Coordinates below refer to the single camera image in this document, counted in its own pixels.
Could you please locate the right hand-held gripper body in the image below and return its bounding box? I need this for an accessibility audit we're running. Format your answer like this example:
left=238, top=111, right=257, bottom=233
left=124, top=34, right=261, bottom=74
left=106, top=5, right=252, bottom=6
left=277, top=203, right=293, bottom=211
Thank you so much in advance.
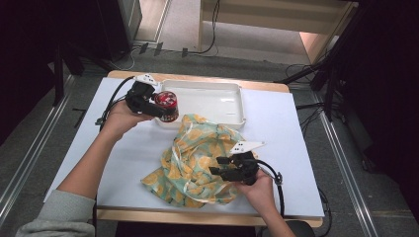
left=218, top=141, right=267, bottom=187

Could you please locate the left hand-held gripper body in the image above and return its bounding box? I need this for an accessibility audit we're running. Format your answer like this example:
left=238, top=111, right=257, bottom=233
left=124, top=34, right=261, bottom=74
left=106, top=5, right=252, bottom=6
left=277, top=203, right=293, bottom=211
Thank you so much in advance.
left=125, top=73, right=158, bottom=116

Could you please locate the red can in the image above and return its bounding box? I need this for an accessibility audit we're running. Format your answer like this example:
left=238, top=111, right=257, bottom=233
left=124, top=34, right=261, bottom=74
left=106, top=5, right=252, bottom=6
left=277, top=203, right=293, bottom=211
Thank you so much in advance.
left=152, top=90, right=180, bottom=123

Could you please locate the fruit print cloth bag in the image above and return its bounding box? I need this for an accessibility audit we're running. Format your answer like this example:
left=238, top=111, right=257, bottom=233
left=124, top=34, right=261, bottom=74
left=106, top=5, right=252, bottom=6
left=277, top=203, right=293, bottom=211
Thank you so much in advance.
left=141, top=113, right=260, bottom=209

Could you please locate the white plastic tray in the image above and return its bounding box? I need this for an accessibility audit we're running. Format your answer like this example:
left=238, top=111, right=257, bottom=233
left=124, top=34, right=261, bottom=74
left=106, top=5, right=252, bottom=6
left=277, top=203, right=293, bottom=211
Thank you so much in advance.
left=154, top=79, right=247, bottom=130

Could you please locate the person's right hand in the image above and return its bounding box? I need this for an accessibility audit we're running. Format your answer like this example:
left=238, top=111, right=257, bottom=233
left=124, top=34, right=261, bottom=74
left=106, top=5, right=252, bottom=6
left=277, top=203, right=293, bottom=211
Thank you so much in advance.
left=234, top=169, right=277, bottom=212

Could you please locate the person's left hand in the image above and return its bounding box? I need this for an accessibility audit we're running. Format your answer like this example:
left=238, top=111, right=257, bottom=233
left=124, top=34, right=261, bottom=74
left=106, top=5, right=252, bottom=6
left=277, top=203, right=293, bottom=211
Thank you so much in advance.
left=100, top=100, right=155, bottom=141

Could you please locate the wooden table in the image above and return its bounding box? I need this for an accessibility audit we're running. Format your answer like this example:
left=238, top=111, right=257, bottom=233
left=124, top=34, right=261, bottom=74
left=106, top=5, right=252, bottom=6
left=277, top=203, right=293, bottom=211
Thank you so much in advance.
left=95, top=69, right=324, bottom=229

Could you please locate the white table board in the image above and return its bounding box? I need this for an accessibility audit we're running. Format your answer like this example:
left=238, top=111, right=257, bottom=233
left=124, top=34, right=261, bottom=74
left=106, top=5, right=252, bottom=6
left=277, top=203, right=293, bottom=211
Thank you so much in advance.
left=43, top=77, right=325, bottom=219

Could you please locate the black cabinet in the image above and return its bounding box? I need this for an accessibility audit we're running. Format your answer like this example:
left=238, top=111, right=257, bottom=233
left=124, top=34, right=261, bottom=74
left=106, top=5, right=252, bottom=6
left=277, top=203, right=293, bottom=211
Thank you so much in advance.
left=95, top=0, right=143, bottom=62

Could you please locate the black tripod stand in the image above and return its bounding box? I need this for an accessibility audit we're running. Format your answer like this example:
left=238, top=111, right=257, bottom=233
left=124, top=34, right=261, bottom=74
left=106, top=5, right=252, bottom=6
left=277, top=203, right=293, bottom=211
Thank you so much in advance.
left=276, top=19, right=360, bottom=122

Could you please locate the light wooden shelf unit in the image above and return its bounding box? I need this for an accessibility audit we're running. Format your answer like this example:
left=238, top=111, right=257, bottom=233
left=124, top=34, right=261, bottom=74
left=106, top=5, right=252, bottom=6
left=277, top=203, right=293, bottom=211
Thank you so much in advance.
left=197, top=0, right=359, bottom=65

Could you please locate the grey sleeve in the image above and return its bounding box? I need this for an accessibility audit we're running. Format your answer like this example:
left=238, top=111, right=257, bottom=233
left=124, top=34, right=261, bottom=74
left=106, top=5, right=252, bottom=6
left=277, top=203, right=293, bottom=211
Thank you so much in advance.
left=14, top=190, right=97, bottom=237

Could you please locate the left hand-held gripper cable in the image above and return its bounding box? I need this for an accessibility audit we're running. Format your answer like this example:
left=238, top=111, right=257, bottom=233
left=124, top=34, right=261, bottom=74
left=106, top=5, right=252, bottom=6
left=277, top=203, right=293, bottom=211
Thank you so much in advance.
left=94, top=75, right=136, bottom=126

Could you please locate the hand-held gripper cable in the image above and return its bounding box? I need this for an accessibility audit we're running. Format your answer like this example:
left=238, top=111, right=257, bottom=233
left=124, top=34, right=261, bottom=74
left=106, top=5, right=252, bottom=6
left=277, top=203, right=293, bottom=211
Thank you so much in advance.
left=256, top=159, right=287, bottom=217
left=94, top=75, right=136, bottom=126

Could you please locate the right hand-held gripper cable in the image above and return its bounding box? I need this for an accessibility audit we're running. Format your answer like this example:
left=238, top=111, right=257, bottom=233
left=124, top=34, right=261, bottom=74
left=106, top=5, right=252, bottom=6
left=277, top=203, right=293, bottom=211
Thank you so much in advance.
left=256, top=159, right=287, bottom=217

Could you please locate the metal floor rail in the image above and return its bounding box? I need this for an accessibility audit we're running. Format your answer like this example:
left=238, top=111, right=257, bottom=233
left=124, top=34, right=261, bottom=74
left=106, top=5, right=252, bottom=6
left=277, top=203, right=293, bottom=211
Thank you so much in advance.
left=310, top=92, right=379, bottom=237
left=0, top=74, right=76, bottom=228

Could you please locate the black hanging cable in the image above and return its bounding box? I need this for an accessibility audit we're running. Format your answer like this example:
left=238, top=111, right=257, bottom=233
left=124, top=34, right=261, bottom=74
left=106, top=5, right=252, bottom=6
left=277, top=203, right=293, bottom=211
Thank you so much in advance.
left=182, top=0, right=221, bottom=57

